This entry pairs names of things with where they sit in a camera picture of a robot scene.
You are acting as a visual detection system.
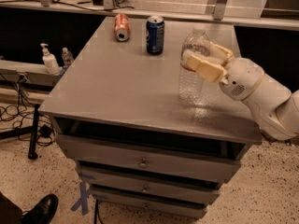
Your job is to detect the grey drawer cabinet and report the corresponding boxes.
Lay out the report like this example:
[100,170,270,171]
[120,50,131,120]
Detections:
[38,16,263,220]

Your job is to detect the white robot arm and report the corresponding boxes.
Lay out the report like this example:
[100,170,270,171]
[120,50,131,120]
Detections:
[182,43,299,141]

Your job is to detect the small clear bottle on shelf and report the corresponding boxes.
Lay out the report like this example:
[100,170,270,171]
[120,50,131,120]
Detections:
[62,48,74,67]

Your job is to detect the middle grey drawer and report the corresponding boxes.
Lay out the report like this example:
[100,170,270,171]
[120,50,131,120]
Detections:
[76,165,220,204]

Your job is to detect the white pump dispenser bottle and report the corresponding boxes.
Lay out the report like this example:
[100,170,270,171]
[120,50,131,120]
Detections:
[40,43,60,75]

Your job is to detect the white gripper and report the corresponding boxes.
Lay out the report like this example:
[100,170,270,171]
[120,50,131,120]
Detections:
[186,43,265,101]

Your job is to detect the black leather shoe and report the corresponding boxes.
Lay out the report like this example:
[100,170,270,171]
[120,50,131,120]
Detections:
[21,193,59,224]

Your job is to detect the blue tape cross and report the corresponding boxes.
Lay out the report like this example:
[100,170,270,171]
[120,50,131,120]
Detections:
[71,182,91,216]

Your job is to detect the grey drawer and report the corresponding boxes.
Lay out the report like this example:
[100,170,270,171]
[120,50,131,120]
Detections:
[76,165,220,204]
[90,187,206,218]
[57,134,240,182]

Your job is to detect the orange soda can lying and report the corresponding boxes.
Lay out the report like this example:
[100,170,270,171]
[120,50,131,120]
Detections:
[114,13,131,42]

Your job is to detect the black stand leg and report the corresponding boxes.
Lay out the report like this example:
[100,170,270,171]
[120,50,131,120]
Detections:
[28,105,39,160]

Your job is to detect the black floor cables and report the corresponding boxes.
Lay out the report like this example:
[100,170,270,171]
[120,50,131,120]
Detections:
[0,73,57,147]

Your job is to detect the top grey drawer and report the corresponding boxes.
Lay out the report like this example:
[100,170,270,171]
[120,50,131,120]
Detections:
[57,134,240,182]

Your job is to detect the blue soda can upright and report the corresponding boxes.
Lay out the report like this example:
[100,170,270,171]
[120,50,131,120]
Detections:
[146,16,164,55]

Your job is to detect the bottom grey drawer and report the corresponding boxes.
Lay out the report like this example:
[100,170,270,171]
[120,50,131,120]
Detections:
[90,187,206,218]

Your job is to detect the clear plastic water bottle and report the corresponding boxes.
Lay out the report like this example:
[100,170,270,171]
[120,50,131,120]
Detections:
[179,25,210,102]

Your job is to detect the metal railing frame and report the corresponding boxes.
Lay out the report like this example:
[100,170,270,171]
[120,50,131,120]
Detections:
[1,0,299,31]

